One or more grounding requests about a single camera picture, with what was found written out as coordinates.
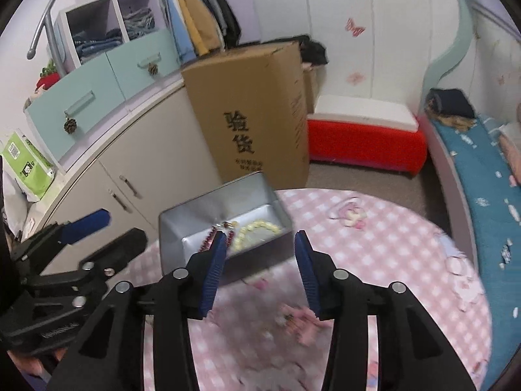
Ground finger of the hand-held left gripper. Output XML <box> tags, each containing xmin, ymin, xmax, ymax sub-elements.
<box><xmin>10</xmin><ymin>209</ymin><xmax>112</xmax><ymax>265</ymax></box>
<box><xmin>24</xmin><ymin>228</ymin><xmax>148</xmax><ymax>295</ymax></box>

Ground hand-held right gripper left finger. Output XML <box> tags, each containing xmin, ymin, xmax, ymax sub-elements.
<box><xmin>43</xmin><ymin>231</ymin><xmax>229</xmax><ymax>391</ymax></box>

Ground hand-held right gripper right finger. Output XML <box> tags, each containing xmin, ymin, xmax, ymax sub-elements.
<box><xmin>294</xmin><ymin>230</ymin><xmax>478</xmax><ymax>391</ymax></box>

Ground dark red bead bracelet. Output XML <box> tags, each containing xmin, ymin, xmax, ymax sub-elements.
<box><xmin>199</xmin><ymin>221</ymin><xmax>239</xmax><ymax>253</ymax></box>

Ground silver metal tin box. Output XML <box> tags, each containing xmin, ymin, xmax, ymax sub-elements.
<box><xmin>159</xmin><ymin>172</ymin><xmax>293</xmax><ymax>286</ymax></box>

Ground cream bead bracelet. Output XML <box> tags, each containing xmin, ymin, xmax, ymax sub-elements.
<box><xmin>229</xmin><ymin>220</ymin><xmax>284</xmax><ymax>252</ymax></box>

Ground person's left hand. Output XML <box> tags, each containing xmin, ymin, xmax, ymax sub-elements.
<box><xmin>7</xmin><ymin>348</ymin><xmax>55</xmax><ymax>384</ymax></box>

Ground pink checked tablecloth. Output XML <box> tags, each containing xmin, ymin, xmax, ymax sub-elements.
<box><xmin>140</xmin><ymin>187</ymin><xmax>494</xmax><ymax>391</ymax></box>

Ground green tissue packet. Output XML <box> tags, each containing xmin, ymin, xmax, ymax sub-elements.
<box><xmin>0</xmin><ymin>130</ymin><xmax>56</xmax><ymax>203</ymax></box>

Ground white cabinet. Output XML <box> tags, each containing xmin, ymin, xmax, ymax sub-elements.
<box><xmin>24</xmin><ymin>77</ymin><xmax>224</xmax><ymax>238</ymax></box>

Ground teal drawer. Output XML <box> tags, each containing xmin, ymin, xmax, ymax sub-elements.
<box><xmin>24</xmin><ymin>62</ymin><xmax>128</xmax><ymax>164</ymax></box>
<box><xmin>105</xmin><ymin>28</ymin><xmax>182</xmax><ymax>101</ymax></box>

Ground red ottoman with white top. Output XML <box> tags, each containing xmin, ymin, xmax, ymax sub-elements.
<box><xmin>306</xmin><ymin>94</ymin><xmax>428</xmax><ymax>178</ymax></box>

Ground tall cardboard box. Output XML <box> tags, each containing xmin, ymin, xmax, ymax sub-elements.
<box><xmin>181</xmin><ymin>42</ymin><xmax>311</xmax><ymax>190</ymax></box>

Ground folded jeans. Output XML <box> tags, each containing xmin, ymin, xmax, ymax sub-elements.
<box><xmin>122</xmin><ymin>7</ymin><xmax>156</xmax><ymax>42</ymax></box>
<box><xmin>72</xmin><ymin>28</ymin><xmax>123</xmax><ymax>64</ymax></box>

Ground blue printed bedsheet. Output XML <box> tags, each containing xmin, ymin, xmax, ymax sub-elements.
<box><xmin>427</xmin><ymin>113</ymin><xmax>521</xmax><ymax>377</ymax></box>

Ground black bag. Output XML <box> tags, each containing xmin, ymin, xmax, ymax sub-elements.
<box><xmin>292</xmin><ymin>35</ymin><xmax>330</xmax><ymax>68</ymax></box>

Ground dark folded clothes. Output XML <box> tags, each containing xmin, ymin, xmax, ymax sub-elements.
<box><xmin>425</xmin><ymin>87</ymin><xmax>477</xmax><ymax>122</ymax></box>

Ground light blue hanging garment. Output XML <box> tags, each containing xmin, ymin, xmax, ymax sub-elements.
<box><xmin>156</xmin><ymin>0</ymin><xmax>197</xmax><ymax>65</ymax></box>

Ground tan hanging garment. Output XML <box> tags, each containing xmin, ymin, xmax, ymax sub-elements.
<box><xmin>170</xmin><ymin>0</ymin><xmax>223</xmax><ymax>56</ymax></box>

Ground black hanging garments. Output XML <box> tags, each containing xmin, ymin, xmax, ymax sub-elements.
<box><xmin>194</xmin><ymin>0</ymin><xmax>243</xmax><ymax>50</ymax></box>

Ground white wardrobe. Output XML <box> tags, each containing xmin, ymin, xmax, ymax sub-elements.
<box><xmin>244</xmin><ymin>0</ymin><xmax>465</xmax><ymax>111</ymax></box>

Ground grey metal rail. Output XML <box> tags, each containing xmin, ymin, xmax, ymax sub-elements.
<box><xmin>26</xmin><ymin>0</ymin><xmax>79</xmax><ymax>75</ymax></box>

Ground teal bed frame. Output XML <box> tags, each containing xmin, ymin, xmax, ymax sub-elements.
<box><xmin>422</xmin><ymin>0</ymin><xmax>521</xmax><ymax>102</ymax></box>

